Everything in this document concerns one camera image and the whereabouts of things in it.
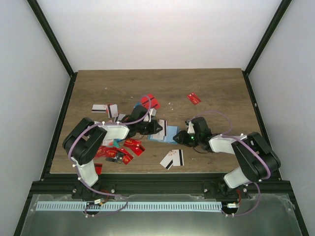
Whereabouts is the red stripe card front edge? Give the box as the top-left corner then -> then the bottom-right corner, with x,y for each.
94,163 -> 102,175

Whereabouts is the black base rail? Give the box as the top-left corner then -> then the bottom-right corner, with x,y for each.
31,172 -> 292,197

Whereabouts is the white card black stripe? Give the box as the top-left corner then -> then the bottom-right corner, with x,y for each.
92,104 -> 108,113

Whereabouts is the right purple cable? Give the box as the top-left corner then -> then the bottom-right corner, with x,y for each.
187,110 -> 271,218

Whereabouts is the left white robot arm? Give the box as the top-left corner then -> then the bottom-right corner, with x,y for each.
62,105 -> 163,199

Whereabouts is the white striped sunset card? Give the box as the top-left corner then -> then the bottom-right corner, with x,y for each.
158,119 -> 167,137

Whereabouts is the white card vertical stripe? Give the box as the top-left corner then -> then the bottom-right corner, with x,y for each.
107,104 -> 119,118

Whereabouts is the black frame post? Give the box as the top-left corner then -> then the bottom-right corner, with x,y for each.
245,0 -> 292,74
26,0 -> 75,77

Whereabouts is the black frame post left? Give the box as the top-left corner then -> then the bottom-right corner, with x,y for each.
26,0 -> 75,77

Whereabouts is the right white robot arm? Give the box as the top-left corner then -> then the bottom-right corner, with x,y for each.
173,117 -> 281,198

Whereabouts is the red VIP card left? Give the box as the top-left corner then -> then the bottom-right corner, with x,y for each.
94,146 -> 118,159

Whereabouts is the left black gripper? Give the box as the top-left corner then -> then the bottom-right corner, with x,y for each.
137,120 -> 163,135

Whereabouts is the light blue slotted rail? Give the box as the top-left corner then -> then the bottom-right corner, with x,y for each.
36,201 -> 222,212

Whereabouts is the red card white logo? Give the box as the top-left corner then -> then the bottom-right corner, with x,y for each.
124,139 -> 145,156

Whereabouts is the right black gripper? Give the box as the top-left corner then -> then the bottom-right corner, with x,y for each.
173,130 -> 201,148

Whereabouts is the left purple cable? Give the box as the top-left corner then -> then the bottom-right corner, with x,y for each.
67,94 -> 152,218

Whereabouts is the black frame post right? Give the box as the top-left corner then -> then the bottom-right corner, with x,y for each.
245,0 -> 292,74

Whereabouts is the purple cable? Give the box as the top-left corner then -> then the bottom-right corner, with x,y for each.
187,110 -> 271,218
67,94 -> 152,218

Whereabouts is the teal card holder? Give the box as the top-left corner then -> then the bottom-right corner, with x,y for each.
147,125 -> 180,144

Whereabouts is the red card far right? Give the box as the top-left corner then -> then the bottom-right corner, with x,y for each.
187,92 -> 201,105

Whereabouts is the red vip card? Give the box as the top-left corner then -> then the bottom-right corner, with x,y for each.
94,146 -> 118,159
117,148 -> 134,165

